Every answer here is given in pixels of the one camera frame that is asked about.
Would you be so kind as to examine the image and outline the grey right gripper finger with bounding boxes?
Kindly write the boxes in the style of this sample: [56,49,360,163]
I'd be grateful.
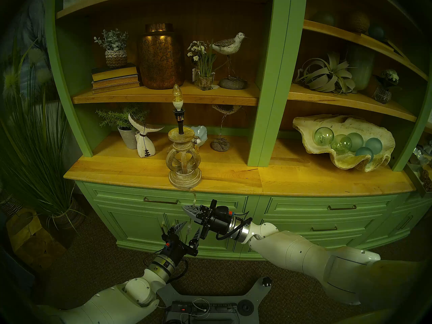
[182,205,210,215]
[182,207,205,223]

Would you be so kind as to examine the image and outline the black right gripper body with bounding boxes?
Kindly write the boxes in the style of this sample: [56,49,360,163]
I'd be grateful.
[197,199,237,241]

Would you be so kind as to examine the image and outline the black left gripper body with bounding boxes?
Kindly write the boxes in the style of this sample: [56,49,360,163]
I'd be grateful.
[161,231,199,265]

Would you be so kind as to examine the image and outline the clear lamp cable with switch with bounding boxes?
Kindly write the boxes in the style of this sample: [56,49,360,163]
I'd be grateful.
[184,188,198,241]

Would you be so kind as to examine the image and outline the grey robot base platform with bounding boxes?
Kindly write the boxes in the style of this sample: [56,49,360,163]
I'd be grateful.
[157,276,272,324]

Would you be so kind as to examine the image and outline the green cabinet door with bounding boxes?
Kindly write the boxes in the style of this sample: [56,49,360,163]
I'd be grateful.
[366,205,427,243]
[98,205,171,248]
[166,214,243,256]

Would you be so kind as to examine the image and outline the carved wooden table lamp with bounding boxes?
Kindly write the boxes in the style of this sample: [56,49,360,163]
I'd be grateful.
[165,107,203,189]

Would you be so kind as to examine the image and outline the black power strip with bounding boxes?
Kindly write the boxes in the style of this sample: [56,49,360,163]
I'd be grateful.
[170,301,238,314]

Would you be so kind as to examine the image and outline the pale blue shell dish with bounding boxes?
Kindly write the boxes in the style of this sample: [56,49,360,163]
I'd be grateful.
[192,125,208,146]

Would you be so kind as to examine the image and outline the white whale tail figurine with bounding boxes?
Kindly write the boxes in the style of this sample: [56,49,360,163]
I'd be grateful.
[128,113,165,158]

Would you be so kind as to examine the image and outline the rosemary plant in grey pot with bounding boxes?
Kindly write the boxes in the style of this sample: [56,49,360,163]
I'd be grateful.
[96,106,150,150]

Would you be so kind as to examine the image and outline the candle shaped light bulb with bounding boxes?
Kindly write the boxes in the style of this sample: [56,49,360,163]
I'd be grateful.
[172,84,184,111]

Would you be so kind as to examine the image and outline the white flowers in glass vase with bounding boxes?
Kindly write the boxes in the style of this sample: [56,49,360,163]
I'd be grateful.
[187,40,218,91]

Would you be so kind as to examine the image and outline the clear green glass ball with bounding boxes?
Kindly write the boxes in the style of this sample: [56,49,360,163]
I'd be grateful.
[313,127,334,146]
[330,134,352,155]

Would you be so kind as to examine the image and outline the giant clam shell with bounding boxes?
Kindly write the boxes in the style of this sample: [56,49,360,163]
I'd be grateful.
[292,114,396,172]

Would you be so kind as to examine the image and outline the green cabinet hutch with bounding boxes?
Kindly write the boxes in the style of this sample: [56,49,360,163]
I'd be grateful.
[46,0,432,261]

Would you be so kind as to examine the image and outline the yellow wood stump stool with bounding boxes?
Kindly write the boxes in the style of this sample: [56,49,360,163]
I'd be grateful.
[6,208,68,271]

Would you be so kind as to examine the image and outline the old yellowed book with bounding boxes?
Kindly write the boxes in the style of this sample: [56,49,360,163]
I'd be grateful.
[92,82,141,95]
[91,63,138,82]
[92,75,139,89]

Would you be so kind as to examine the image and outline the large copper vase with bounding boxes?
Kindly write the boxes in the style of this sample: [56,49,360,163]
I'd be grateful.
[138,23,185,90]

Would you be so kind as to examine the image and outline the frosted teal glass ball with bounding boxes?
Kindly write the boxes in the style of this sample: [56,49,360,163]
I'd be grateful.
[355,146,374,163]
[348,132,364,152]
[365,137,383,155]

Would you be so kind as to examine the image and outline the tall grass plant in basket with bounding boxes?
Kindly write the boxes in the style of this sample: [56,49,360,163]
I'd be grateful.
[0,40,86,233]

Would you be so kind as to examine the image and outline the speckled shorebird figurine on stone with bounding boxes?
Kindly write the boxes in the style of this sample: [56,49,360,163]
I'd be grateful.
[212,32,248,90]

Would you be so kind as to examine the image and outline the striped woven basket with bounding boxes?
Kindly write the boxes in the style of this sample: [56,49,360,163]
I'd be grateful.
[0,192,24,219]

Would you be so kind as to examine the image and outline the eucalyptus plant in woven pot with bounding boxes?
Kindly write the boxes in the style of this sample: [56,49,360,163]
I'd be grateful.
[94,28,129,69]

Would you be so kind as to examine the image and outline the grey air plant decor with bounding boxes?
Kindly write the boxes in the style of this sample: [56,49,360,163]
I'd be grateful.
[295,52,356,94]

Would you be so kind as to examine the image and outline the metal tray with trinkets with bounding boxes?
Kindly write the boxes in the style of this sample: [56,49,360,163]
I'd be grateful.
[405,141,432,197]

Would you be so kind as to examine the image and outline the pale green glass vase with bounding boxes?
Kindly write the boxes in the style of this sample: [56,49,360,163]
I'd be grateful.
[348,43,377,91]

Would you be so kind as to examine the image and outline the dark green decor sphere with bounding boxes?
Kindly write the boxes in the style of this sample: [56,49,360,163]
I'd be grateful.
[312,10,336,27]

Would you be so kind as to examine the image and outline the woven brown decor sphere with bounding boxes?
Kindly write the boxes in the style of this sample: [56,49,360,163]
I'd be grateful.
[348,11,371,33]

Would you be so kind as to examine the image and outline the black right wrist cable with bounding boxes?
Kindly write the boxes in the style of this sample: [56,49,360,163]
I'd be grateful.
[216,217,253,241]

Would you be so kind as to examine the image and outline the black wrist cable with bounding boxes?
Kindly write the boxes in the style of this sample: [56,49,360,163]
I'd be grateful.
[143,247,189,283]
[216,217,253,241]

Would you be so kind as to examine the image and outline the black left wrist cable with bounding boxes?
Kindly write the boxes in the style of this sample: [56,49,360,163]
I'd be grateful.
[143,247,189,283]

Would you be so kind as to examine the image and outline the wire-legged bird figurine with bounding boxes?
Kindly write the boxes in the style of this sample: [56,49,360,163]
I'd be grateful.
[210,105,243,152]

